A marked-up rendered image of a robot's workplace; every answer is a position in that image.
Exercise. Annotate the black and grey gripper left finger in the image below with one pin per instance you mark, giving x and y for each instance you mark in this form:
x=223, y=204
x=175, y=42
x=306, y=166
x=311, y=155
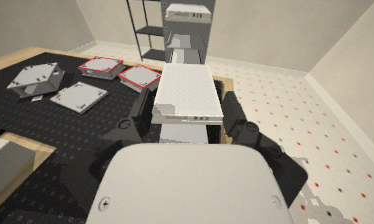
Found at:
x=81, y=176

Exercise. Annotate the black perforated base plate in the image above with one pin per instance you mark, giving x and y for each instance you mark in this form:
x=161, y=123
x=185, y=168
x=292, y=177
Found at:
x=43, y=198

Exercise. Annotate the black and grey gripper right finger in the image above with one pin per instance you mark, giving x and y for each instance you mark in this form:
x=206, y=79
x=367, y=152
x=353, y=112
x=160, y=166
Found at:
x=289, y=175

